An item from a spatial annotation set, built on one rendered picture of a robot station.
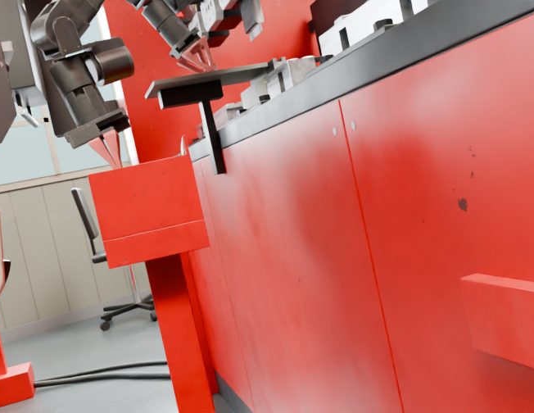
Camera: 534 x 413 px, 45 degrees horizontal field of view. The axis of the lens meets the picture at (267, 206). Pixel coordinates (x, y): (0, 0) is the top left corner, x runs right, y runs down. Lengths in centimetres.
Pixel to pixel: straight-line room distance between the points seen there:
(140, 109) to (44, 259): 261
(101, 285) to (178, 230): 391
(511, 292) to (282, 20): 208
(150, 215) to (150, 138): 136
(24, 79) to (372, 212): 188
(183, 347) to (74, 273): 378
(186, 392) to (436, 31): 75
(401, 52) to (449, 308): 27
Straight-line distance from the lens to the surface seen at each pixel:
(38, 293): 483
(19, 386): 313
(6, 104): 108
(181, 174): 102
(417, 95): 67
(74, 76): 106
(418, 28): 65
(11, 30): 257
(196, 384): 113
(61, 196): 485
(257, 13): 156
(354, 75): 79
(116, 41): 111
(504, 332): 60
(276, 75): 141
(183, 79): 144
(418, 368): 82
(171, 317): 111
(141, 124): 236
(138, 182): 102
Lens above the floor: 75
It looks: 3 degrees down
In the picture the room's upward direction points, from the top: 12 degrees counter-clockwise
